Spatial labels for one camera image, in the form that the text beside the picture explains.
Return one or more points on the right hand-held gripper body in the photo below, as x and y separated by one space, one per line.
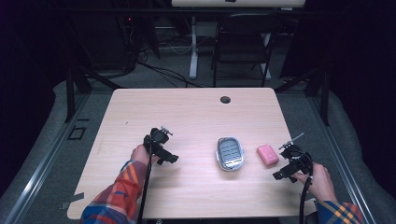
295 161

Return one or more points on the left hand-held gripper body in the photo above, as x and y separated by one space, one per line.
159 146

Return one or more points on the pink soap bar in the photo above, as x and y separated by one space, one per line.
267 155

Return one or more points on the grey tape strip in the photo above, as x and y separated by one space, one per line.
73 200

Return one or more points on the person's right hand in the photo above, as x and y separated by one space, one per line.
319 183

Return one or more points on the black metal stand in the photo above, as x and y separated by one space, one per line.
76 90
317 90

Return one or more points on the person's left hand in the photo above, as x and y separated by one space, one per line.
140 154

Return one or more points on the dark computer tower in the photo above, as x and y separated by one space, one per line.
106 40

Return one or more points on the white desk leg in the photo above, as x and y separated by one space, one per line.
194 49

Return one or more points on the grey soap dish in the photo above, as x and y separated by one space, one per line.
230 153

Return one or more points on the white background desk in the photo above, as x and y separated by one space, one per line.
238 2

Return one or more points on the black folding chair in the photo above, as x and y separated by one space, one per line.
246 43

